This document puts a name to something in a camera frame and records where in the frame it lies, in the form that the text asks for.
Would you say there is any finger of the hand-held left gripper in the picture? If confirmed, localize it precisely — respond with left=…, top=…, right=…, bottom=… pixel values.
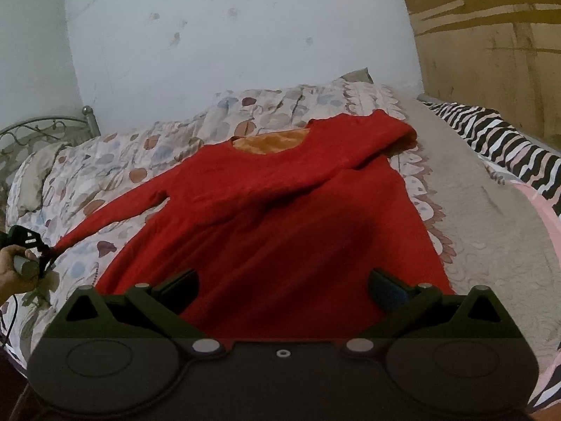
left=37, top=245, right=59, bottom=280

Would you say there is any zebra striped cloth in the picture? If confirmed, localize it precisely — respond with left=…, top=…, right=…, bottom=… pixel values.
left=421, top=102, right=561, bottom=216

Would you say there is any brown wooden wardrobe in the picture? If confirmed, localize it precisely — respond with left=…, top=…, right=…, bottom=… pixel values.
left=392, top=0, right=561, bottom=152

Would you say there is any spotted white quilt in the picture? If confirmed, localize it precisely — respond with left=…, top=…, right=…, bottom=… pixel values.
left=0, top=80, right=452, bottom=360

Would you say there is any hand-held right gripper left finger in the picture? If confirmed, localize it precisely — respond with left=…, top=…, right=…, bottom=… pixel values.
left=58, top=268, right=228, bottom=357

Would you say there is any metal bed headboard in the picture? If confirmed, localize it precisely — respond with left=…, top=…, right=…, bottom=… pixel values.
left=0, top=106, right=101, bottom=194

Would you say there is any pink cloth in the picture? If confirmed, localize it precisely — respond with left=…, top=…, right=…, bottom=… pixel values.
left=478, top=158, right=561, bottom=413

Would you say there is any black cable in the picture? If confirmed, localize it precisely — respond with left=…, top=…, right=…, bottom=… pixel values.
left=0, top=292, right=20, bottom=352

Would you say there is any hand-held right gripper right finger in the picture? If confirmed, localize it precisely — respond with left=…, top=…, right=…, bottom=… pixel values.
left=334, top=267, right=510, bottom=357

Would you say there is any red long-sleeved sweater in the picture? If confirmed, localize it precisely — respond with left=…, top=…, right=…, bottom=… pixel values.
left=52, top=111, right=455, bottom=339

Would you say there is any beige pillow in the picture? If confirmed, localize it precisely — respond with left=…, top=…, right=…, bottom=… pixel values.
left=16, top=141, right=73, bottom=212

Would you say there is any person's left hand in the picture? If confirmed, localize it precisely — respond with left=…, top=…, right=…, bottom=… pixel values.
left=0, top=246, right=41, bottom=306

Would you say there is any beige fleece blanket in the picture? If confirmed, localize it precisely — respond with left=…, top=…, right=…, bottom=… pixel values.
left=386, top=85, right=561, bottom=362

